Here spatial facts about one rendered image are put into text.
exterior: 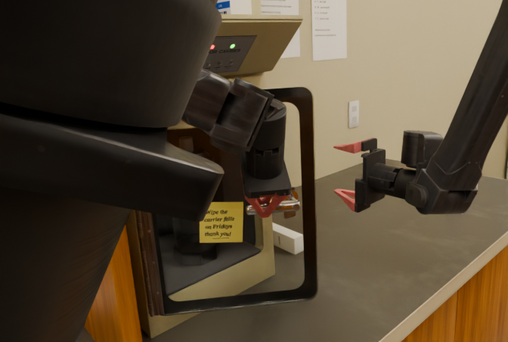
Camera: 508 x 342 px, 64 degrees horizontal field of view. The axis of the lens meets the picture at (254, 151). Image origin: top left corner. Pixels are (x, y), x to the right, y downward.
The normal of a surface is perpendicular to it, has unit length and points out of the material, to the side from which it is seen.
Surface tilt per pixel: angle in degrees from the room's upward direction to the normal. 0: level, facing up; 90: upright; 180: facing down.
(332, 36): 90
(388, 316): 0
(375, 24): 90
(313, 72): 90
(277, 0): 90
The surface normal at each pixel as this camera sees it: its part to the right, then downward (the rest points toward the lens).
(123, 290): 0.65, 0.15
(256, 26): 0.50, 0.79
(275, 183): 0.00, -0.77
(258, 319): -0.06, -0.97
